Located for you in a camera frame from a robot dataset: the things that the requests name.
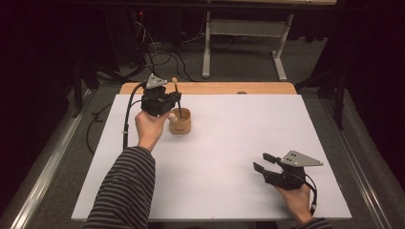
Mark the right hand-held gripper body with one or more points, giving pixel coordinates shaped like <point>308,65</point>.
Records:
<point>286,179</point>

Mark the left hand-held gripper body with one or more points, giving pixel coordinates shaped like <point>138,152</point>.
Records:
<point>154,101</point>

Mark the tan pen pot with bear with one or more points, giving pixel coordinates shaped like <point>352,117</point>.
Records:
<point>181,126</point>

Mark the person's right hand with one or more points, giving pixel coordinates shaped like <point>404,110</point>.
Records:
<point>297,200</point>

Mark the person's left hand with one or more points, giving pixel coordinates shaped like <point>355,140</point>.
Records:
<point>149,130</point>

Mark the white table cover sheet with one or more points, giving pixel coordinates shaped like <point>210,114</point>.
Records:
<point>223,152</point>

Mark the wooden table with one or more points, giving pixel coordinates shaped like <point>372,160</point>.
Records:
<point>223,88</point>

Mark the black metal stand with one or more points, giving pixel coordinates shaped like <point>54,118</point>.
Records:
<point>340,95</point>
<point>78,89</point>

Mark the metal floor rail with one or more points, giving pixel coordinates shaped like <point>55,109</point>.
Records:
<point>47,171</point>
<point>359,171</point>

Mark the white metal desk frame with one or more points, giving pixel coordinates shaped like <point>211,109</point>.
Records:
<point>248,28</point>

